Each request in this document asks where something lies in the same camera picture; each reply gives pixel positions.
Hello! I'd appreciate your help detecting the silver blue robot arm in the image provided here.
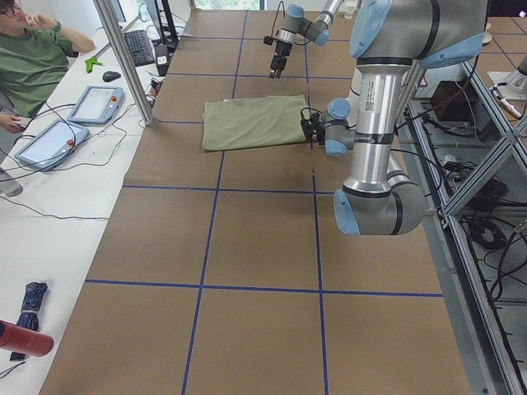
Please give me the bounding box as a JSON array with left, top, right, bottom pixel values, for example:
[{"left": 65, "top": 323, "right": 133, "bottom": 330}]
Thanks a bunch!
[
  {"left": 263, "top": 0, "right": 343, "bottom": 79},
  {"left": 333, "top": 1, "right": 487, "bottom": 235}
]

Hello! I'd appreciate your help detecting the aluminium rail frame structure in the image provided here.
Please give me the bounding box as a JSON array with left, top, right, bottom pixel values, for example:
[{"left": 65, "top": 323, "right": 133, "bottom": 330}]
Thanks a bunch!
[{"left": 398, "top": 53, "right": 526, "bottom": 394}]

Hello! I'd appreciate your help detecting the upper teach pendant tablet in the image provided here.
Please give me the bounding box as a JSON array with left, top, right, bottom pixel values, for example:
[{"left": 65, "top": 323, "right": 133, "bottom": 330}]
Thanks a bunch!
[{"left": 68, "top": 86, "right": 124, "bottom": 125}]

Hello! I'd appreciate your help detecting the aluminium frame post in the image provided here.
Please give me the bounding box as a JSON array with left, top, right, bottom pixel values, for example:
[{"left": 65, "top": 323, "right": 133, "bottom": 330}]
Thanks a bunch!
[{"left": 93, "top": 0, "right": 154, "bottom": 126}]

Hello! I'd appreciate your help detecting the red cylindrical bottle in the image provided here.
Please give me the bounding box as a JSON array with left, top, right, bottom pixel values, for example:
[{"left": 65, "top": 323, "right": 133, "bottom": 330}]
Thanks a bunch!
[{"left": 1, "top": 321, "right": 54, "bottom": 357}]

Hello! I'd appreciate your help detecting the clear water bottle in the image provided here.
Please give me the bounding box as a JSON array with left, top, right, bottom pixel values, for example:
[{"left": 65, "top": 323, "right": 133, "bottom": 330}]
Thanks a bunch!
[{"left": 0, "top": 168, "right": 23, "bottom": 197}]

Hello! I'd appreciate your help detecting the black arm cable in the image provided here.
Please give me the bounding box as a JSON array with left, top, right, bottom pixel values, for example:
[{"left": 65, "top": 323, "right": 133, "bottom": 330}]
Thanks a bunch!
[
  {"left": 271, "top": 1, "right": 287, "bottom": 38},
  {"left": 299, "top": 106, "right": 445, "bottom": 182}
]

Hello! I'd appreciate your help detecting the folded dark blue umbrella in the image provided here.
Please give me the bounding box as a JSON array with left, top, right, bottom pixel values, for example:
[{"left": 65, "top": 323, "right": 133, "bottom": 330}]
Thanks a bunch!
[{"left": 9, "top": 282, "right": 48, "bottom": 362}]

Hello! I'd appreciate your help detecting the green plastic clip tool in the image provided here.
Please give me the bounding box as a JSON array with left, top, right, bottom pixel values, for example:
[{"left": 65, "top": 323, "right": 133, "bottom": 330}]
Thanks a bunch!
[{"left": 85, "top": 56, "right": 103, "bottom": 74}]

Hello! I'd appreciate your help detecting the lower teach pendant tablet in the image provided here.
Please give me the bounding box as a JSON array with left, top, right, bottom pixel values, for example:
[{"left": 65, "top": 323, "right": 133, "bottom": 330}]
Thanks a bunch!
[{"left": 15, "top": 119, "right": 90, "bottom": 171}]

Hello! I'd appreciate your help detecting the person in green shirt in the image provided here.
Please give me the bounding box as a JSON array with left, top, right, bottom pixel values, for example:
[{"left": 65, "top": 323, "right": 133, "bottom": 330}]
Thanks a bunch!
[{"left": 1, "top": 1, "right": 96, "bottom": 133}]

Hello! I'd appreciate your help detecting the olive green long-sleeve shirt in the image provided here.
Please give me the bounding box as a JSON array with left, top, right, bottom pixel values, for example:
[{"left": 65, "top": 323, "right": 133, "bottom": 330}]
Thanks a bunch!
[{"left": 202, "top": 95, "right": 306, "bottom": 151}]

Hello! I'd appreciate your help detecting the black computer keyboard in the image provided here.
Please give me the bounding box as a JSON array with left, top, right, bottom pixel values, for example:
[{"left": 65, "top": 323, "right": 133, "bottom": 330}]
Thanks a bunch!
[{"left": 124, "top": 30, "right": 156, "bottom": 67}]

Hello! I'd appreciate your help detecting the teach pendant tablet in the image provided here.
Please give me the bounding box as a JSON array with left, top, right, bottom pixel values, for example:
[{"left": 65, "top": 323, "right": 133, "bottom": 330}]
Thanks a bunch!
[
  {"left": 15, "top": 119, "right": 90, "bottom": 171},
  {"left": 68, "top": 86, "right": 124, "bottom": 125}
]

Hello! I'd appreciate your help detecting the black computer mouse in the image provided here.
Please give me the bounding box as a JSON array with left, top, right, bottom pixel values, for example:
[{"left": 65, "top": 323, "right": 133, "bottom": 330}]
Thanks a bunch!
[{"left": 102, "top": 71, "right": 121, "bottom": 83}]

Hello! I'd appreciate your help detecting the paper coffee cup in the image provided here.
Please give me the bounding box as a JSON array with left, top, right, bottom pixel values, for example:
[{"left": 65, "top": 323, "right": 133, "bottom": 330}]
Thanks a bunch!
[{"left": 344, "top": 1, "right": 357, "bottom": 19}]

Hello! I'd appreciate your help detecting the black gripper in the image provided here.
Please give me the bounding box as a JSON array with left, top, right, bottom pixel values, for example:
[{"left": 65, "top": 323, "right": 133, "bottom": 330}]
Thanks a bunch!
[
  {"left": 310, "top": 117, "right": 325, "bottom": 144},
  {"left": 269, "top": 40, "right": 292, "bottom": 79}
]

